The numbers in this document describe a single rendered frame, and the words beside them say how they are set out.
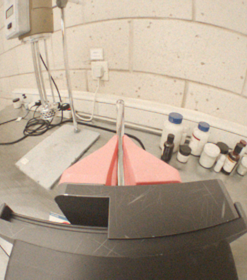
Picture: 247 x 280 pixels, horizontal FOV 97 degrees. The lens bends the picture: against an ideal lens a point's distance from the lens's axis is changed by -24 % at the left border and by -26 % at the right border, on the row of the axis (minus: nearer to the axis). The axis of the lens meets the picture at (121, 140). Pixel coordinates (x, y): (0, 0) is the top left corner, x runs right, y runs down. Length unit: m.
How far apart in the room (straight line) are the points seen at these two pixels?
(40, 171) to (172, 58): 0.59
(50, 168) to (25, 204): 0.14
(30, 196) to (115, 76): 0.55
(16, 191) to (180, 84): 0.67
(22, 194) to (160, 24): 0.71
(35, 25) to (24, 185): 0.44
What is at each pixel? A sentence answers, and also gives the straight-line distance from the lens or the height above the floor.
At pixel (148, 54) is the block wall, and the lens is 0.58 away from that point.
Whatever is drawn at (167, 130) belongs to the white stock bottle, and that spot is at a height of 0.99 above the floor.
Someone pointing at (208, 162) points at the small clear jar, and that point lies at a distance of 0.50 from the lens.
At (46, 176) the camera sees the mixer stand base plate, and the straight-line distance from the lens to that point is 0.47.
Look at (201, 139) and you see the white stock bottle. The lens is 0.51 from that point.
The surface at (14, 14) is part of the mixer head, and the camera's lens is 0.41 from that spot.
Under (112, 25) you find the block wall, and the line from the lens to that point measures 0.64.
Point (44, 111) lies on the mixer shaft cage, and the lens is 0.45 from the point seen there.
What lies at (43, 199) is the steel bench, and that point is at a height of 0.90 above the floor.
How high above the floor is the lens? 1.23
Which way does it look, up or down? 37 degrees down
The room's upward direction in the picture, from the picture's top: straight up
